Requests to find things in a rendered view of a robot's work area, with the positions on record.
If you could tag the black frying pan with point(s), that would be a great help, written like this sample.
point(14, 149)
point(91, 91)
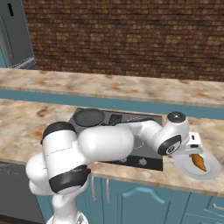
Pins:
point(88, 117)

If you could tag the arched teal cupboard door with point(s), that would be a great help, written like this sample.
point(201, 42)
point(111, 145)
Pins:
point(140, 204)

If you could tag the white round plate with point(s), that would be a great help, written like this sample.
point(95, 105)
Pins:
point(211, 170)

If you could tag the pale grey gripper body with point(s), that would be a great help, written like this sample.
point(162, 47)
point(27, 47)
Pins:
point(186, 151)

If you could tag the black glass hob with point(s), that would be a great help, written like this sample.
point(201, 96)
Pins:
point(145, 129)

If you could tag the dark grey dishwasher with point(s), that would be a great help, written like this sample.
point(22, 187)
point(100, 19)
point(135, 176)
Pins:
point(13, 192)

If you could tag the black hob knob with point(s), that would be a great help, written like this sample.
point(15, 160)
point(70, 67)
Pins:
point(123, 159)
point(142, 161)

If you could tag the plain teal cupboard door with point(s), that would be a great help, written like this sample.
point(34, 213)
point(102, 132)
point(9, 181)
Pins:
point(89, 204)

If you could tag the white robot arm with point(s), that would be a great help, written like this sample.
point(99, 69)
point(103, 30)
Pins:
point(99, 144)

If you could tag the grey steel fridge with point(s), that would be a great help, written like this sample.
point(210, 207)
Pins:
point(14, 32)

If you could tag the teal drawer front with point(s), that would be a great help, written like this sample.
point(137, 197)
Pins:
point(214, 204)

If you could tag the orange-brown croissant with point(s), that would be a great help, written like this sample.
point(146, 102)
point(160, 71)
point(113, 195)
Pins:
point(199, 162)

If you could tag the teal raised counter panel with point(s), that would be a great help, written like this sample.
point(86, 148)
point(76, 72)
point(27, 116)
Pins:
point(116, 103)

